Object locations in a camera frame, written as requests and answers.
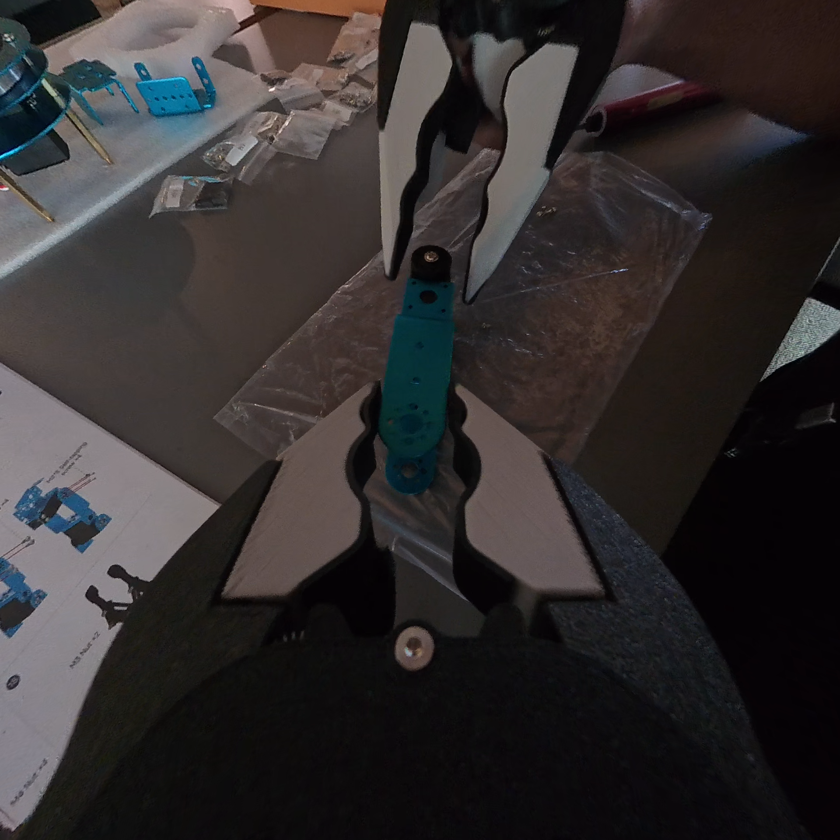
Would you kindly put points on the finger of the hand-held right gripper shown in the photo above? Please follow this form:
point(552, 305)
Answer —
point(410, 131)
point(531, 131)

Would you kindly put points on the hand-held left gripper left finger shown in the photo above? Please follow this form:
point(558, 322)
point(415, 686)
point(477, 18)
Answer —
point(295, 525)

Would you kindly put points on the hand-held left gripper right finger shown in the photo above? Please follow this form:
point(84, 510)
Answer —
point(525, 525)

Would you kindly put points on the red electric screwdriver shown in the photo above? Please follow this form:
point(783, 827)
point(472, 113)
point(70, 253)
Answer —
point(649, 102)

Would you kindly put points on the blue metal bracket with servo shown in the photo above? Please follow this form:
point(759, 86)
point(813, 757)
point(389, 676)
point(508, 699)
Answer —
point(420, 367)

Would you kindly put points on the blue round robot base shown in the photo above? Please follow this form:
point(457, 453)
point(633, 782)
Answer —
point(26, 98)

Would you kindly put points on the person's right forearm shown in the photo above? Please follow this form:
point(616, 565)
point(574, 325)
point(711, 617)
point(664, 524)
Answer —
point(754, 59)

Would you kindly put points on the pile of small screw bags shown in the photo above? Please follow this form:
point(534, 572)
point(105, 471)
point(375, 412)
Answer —
point(295, 131)

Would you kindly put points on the clear plastic bag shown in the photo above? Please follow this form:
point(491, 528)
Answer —
point(558, 341)

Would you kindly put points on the white instruction manual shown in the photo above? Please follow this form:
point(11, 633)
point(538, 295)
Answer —
point(65, 459)

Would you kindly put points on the white foam packaging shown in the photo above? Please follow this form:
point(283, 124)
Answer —
point(131, 33)

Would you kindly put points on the white foam sheet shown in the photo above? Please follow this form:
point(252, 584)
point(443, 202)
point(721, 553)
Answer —
point(98, 164)

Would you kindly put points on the blue U-shaped bracket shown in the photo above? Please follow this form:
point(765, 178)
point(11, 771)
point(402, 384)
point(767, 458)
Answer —
point(174, 95)

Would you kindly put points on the blue flat metal bracket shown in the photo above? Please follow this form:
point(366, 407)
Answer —
point(88, 73)

